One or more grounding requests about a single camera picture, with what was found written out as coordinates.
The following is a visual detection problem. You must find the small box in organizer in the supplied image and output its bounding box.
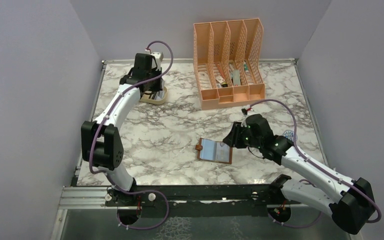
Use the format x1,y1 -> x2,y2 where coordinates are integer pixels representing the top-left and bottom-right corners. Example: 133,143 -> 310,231
215,75 -> 229,88

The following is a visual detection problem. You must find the purple cable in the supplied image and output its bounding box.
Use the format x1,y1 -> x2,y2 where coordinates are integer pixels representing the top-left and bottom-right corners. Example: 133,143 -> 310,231
88,40 -> 174,232
244,98 -> 383,229

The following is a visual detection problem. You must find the wrist white camera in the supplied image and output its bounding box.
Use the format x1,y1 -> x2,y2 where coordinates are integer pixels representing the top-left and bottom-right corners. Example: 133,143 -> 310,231
241,106 -> 252,128
144,49 -> 164,71

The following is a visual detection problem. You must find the tan oval card tray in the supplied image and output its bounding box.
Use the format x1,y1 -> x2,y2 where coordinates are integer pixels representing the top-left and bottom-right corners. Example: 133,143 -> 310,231
139,87 -> 168,105

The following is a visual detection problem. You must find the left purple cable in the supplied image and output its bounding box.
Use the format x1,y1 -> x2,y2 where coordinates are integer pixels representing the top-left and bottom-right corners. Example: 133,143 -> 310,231
88,40 -> 174,232

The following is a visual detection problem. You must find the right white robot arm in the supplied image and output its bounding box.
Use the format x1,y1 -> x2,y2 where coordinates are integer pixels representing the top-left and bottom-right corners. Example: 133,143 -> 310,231
222,114 -> 376,235

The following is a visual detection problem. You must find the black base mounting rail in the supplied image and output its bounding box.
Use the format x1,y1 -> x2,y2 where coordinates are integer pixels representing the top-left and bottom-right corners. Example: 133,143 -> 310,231
105,184 -> 292,219

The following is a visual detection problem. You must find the orange plastic file organizer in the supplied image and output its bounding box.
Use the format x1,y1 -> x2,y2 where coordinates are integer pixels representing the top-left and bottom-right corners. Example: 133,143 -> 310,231
193,18 -> 266,110

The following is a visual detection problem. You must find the green white tube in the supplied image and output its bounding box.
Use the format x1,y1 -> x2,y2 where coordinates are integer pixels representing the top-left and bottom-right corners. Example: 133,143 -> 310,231
243,62 -> 249,74

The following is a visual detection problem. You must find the brown leather card holder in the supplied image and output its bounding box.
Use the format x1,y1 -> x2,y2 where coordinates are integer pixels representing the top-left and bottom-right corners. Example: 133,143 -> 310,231
194,138 -> 233,165

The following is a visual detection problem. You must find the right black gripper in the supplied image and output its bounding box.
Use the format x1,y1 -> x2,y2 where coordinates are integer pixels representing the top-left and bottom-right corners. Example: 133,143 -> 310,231
223,121 -> 262,149

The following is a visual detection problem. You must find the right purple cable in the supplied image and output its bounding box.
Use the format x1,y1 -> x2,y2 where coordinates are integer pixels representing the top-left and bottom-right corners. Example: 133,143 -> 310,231
244,98 -> 383,229

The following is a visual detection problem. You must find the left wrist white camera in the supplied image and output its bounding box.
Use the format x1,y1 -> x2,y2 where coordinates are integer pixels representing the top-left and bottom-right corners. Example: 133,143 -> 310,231
144,49 -> 164,71

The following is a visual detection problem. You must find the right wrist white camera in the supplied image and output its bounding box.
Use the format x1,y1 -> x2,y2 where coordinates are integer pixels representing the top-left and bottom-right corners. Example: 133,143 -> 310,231
241,106 -> 252,128

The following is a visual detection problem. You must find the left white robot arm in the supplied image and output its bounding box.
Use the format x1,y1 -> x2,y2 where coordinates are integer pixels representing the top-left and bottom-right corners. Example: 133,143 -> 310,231
80,50 -> 164,206

